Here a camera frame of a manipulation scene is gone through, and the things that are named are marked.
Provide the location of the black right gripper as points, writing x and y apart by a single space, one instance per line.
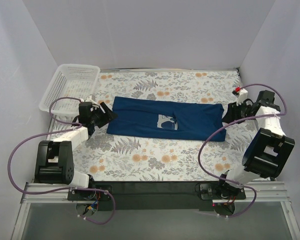
233 113

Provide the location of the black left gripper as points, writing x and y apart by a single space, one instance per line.
104 114

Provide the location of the blue t shirt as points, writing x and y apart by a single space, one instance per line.
165 119

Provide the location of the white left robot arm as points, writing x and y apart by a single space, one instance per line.
54 161

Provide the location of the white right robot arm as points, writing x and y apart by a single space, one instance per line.
269 150

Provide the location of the white plastic basket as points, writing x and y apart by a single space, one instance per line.
69 81

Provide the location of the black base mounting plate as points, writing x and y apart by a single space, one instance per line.
155 195

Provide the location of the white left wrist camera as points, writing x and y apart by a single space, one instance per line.
91 100

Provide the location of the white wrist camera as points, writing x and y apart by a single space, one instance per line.
241 94
91 100

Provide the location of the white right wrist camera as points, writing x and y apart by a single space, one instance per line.
241 94

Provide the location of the aluminium frame rail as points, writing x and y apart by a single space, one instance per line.
260 191

